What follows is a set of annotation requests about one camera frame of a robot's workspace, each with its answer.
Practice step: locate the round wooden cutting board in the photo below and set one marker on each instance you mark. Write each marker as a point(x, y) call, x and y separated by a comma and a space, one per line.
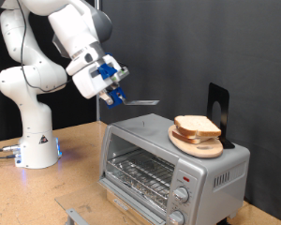
point(206, 151)

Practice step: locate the black metal bookend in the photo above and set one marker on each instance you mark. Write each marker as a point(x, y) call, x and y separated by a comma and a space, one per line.
point(223, 97)

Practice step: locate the vertical metal pole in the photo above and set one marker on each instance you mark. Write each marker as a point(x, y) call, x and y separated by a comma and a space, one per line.
point(98, 114)

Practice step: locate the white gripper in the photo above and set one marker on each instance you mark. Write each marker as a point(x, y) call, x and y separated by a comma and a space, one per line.
point(87, 82)

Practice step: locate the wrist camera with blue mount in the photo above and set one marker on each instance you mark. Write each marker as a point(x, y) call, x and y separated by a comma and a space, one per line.
point(107, 71)

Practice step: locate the silver oven knob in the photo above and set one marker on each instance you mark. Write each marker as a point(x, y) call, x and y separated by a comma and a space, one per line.
point(176, 218)
point(181, 195)

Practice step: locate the gray fabric backdrop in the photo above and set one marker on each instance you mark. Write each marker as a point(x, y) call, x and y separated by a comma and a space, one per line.
point(193, 47)

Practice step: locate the metal spatula with blue block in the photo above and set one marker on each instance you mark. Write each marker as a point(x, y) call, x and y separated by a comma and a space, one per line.
point(117, 97)

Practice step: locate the red oven indicator light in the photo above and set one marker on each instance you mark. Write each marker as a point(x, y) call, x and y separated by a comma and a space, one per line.
point(186, 179)

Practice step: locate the black fabric backdrop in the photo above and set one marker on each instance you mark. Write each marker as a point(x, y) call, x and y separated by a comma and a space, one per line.
point(75, 117)

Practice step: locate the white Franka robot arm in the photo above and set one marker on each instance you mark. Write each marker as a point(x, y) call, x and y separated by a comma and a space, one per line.
point(37, 125)

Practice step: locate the silver toaster oven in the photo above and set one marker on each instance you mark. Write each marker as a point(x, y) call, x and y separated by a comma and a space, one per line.
point(228, 200)

